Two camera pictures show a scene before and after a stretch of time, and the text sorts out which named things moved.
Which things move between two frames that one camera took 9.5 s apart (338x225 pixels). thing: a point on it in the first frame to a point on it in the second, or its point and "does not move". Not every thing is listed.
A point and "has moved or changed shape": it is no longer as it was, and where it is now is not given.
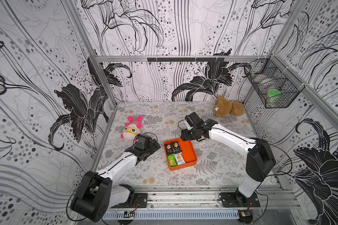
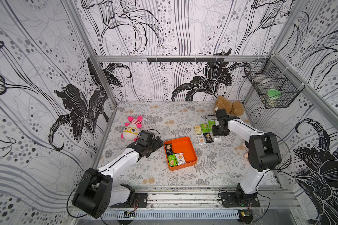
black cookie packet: (176, 147) has moved or changed shape
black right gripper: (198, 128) to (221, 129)
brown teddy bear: (223, 108) does not move
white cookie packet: (179, 158) has moved or changed shape
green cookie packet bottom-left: (172, 160) does not move
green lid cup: (272, 98) does not move
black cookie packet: (170, 149) does not move
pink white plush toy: (132, 129) does not move
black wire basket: (276, 86) does not move
